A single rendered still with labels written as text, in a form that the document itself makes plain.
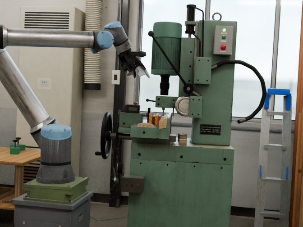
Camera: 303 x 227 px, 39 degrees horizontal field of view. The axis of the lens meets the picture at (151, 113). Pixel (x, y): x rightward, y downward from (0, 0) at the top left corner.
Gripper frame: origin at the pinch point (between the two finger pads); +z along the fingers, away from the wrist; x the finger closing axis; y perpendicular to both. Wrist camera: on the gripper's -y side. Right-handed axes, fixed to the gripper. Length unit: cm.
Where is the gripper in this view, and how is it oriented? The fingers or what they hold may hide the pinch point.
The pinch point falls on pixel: (143, 78)
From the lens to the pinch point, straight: 254.5
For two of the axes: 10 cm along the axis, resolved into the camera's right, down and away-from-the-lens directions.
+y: -6.8, 5.7, -4.6
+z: 4.3, 8.2, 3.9
